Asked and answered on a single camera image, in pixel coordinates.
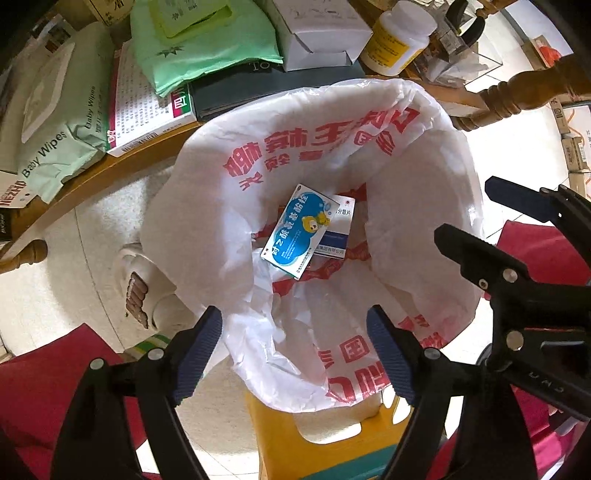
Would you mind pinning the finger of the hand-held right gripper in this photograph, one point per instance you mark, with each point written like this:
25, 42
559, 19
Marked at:
466, 256
512, 196

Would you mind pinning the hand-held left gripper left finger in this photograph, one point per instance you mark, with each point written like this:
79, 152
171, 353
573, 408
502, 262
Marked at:
198, 355

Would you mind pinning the light green wipes pack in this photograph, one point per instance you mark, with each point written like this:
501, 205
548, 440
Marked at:
51, 138

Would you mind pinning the dark grey notebook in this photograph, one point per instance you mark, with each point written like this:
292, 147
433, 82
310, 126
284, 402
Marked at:
258, 90

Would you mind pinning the white printed box red end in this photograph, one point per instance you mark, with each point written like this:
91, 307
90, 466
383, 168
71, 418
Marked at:
138, 101

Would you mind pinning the white shoe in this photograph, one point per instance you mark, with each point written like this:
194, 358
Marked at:
152, 277

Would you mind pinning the white red printed plastic bag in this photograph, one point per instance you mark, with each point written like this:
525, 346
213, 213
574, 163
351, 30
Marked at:
415, 184

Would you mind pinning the green packet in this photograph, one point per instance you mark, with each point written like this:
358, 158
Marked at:
207, 55

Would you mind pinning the yellow-green wipes pack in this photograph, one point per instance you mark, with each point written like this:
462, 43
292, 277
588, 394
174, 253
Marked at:
184, 18

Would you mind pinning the open cardboard box red contents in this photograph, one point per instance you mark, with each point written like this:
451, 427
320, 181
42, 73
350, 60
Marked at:
545, 50

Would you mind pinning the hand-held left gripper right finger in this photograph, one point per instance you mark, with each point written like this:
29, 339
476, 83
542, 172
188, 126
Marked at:
392, 360

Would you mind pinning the white cardboard box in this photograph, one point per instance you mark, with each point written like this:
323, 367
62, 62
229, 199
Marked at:
323, 50

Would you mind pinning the white bottle yellow label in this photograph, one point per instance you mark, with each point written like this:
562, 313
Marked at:
392, 41

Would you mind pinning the beige cardboard box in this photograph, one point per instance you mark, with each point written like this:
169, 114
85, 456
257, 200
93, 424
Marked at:
108, 9

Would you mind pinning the blue white medicine box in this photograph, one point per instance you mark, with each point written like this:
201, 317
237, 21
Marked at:
295, 235

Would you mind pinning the large cardboard box orange print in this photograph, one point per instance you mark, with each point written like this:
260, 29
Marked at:
572, 115

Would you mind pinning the clear plastic box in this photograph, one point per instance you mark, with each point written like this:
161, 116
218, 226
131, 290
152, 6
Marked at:
466, 69

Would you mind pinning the small white blue box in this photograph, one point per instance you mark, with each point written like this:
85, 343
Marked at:
339, 230

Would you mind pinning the yellow plastic stool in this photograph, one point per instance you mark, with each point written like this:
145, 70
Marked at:
277, 438

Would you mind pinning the red black printed box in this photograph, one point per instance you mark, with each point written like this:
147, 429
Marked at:
9, 203

